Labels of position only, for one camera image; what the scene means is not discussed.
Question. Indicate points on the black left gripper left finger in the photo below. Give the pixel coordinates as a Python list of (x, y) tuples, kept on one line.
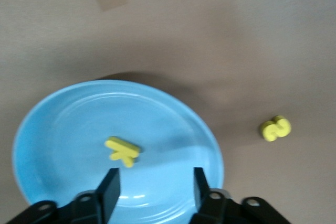
[(107, 197)]

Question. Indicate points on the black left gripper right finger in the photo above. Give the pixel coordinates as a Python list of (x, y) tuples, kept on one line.
[(207, 205)]

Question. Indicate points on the yellow letter k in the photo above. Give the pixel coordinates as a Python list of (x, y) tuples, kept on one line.
[(123, 151)]

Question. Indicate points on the yellow letter s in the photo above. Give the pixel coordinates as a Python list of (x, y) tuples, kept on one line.
[(275, 128)]

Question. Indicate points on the blue plate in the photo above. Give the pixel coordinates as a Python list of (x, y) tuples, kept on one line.
[(78, 129)]

